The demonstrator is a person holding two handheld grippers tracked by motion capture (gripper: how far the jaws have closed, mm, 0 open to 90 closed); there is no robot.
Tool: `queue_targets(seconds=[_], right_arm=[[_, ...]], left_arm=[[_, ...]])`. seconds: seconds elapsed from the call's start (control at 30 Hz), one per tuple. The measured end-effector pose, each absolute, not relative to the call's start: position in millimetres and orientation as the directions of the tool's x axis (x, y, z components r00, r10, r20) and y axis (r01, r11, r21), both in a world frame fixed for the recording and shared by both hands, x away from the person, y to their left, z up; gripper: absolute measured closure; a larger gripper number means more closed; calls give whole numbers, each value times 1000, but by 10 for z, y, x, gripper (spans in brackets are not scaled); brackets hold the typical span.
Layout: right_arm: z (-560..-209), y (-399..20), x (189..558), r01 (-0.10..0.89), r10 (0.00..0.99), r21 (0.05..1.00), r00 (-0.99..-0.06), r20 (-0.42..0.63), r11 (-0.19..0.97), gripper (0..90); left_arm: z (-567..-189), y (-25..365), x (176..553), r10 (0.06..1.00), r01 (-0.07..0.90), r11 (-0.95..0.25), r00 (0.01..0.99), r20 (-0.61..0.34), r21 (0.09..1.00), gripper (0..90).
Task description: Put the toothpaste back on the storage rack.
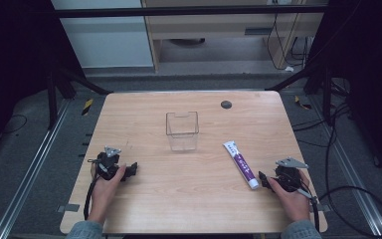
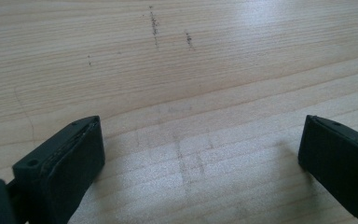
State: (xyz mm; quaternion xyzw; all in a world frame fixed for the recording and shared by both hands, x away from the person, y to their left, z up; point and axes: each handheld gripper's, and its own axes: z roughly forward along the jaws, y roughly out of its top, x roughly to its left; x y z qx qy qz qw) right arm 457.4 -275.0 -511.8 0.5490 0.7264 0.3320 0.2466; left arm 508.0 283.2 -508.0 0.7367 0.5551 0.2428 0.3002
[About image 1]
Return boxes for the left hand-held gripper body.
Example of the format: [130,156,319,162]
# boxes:
[88,145,128,182]

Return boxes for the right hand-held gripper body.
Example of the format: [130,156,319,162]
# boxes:
[274,156,312,199]

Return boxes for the white and purple toothpaste tube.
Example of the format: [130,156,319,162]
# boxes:
[222,140,260,190]

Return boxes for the clear plastic container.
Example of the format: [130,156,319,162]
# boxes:
[165,111,200,152]

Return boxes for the person's right hand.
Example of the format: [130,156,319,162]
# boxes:
[267,169,312,224]

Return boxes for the person's left hand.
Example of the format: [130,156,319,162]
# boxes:
[88,163,127,224]

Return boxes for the yellow and black tape strip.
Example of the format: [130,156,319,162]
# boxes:
[293,95,312,111]
[81,98,95,117]

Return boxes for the black metal stand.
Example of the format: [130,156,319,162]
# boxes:
[265,61,334,127]
[45,64,114,131]

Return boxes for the white cabinet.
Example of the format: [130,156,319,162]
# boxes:
[50,0,154,69]

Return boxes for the light wooden desk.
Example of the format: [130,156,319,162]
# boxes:
[140,0,326,73]

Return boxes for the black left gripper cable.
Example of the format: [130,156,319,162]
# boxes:
[83,158,111,221]

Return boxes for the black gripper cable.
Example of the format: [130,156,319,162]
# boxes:
[83,158,111,221]
[297,184,382,239]

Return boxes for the grey metal table bracket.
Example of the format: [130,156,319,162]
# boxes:
[56,203,81,214]

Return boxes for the aluminium floor rail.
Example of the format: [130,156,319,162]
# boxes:
[307,95,382,237]
[0,99,72,239]

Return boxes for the black floor cables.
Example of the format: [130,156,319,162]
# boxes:
[291,78,354,148]

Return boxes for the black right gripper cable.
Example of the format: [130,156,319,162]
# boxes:
[297,184,382,239]

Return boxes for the thin black floor cable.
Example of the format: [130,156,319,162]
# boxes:
[0,114,29,136]

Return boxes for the black hanging desk cables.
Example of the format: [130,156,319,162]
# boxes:
[266,12,310,72]

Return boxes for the black horizontal frame bar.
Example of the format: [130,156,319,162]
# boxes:
[54,5,328,18]

